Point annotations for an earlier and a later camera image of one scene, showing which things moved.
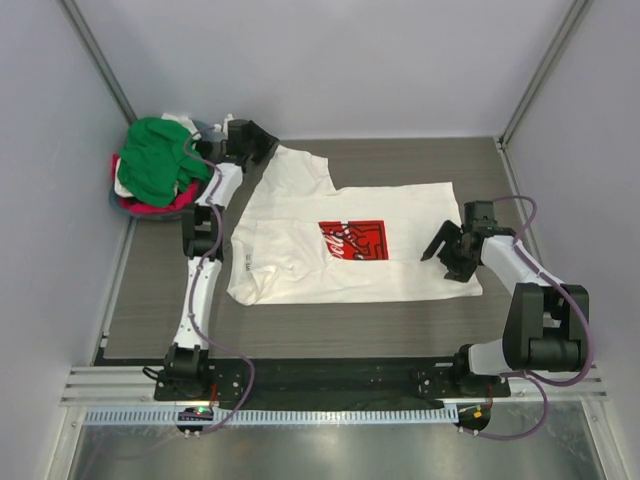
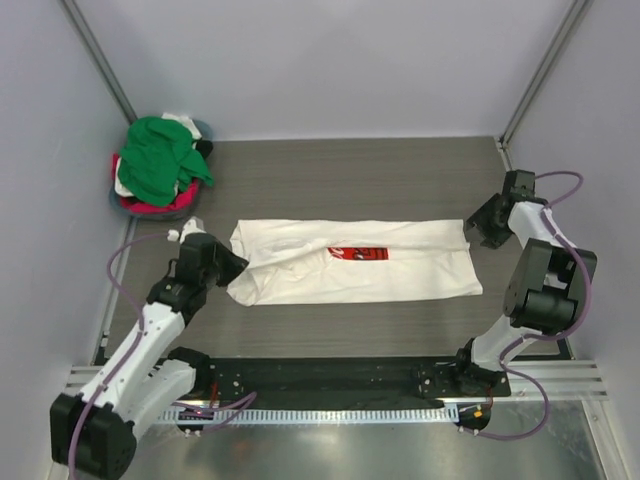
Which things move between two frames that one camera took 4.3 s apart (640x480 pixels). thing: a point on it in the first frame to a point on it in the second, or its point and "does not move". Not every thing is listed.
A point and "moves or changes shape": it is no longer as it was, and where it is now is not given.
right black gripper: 458,271 to 493,238
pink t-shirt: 183,199 does not move
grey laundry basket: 210,133 does not move
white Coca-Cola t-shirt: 296,239 moves or changes shape
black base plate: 284,379 does not move
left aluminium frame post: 79,22 does not move
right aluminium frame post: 574,17 does not move
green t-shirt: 159,155 does not move
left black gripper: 267,142 to 234,263
